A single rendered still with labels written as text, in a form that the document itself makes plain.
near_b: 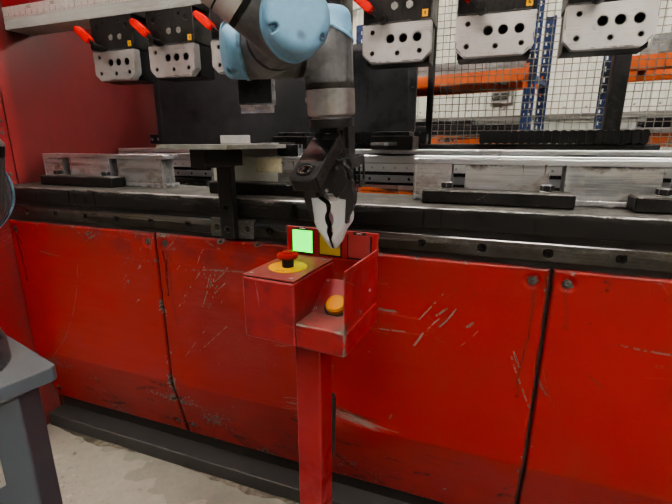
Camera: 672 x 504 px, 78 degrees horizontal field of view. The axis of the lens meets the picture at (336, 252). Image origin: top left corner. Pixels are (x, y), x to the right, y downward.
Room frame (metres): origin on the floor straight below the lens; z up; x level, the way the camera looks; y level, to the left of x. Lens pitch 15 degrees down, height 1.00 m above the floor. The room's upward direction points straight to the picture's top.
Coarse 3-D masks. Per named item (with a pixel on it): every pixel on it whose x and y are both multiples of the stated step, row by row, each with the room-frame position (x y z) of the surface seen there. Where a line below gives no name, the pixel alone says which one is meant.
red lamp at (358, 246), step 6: (348, 240) 0.78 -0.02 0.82; (354, 240) 0.77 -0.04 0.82; (360, 240) 0.77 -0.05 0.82; (366, 240) 0.76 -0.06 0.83; (348, 246) 0.78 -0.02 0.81; (354, 246) 0.77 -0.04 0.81; (360, 246) 0.77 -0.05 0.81; (366, 246) 0.76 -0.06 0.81; (348, 252) 0.78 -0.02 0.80; (354, 252) 0.77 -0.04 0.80; (360, 252) 0.77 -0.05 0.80; (366, 252) 0.76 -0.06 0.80; (360, 258) 0.77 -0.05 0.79
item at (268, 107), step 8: (240, 80) 1.16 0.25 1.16; (256, 80) 1.14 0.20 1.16; (264, 80) 1.13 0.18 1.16; (272, 80) 1.13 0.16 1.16; (240, 88) 1.16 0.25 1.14; (248, 88) 1.15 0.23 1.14; (256, 88) 1.14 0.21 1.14; (264, 88) 1.13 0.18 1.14; (272, 88) 1.13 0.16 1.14; (240, 96) 1.16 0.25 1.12; (248, 96) 1.15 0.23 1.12; (256, 96) 1.14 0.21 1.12; (264, 96) 1.13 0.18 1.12; (272, 96) 1.13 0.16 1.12; (240, 104) 1.16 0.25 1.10; (248, 104) 1.15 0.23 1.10; (256, 104) 1.14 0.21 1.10; (264, 104) 1.14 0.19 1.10; (272, 104) 1.14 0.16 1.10; (248, 112) 1.16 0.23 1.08; (256, 112) 1.15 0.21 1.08; (264, 112) 1.14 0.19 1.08; (272, 112) 1.14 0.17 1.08
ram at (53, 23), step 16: (0, 0) 1.41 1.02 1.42; (16, 0) 1.38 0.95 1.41; (32, 0) 1.36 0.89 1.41; (144, 0) 1.22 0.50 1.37; (160, 0) 1.20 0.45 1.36; (176, 0) 1.18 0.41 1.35; (192, 0) 1.17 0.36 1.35; (32, 16) 1.36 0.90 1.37; (48, 16) 1.34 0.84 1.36; (64, 16) 1.32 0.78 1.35; (80, 16) 1.30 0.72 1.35; (96, 16) 1.28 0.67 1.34; (144, 16) 1.27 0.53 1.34; (16, 32) 1.44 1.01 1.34; (32, 32) 1.44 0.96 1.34; (48, 32) 1.44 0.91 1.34
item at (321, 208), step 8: (312, 200) 0.69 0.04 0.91; (320, 200) 0.68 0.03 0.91; (328, 200) 0.71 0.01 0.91; (320, 208) 0.68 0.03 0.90; (328, 208) 0.68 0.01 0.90; (320, 216) 0.68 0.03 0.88; (328, 216) 0.69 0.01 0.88; (320, 224) 0.68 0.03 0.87; (328, 224) 0.68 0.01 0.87; (320, 232) 0.69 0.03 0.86; (328, 232) 0.68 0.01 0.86; (328, 240) 0.68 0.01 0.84
